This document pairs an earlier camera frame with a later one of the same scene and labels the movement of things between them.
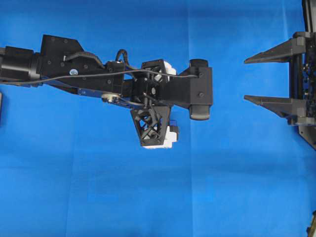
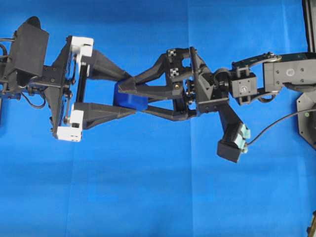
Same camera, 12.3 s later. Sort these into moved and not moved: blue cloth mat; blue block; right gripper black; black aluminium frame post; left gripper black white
Moved: left gripper black white; blue block; right gripper black
Not moved: blue cloth mat; black aluminium frame post
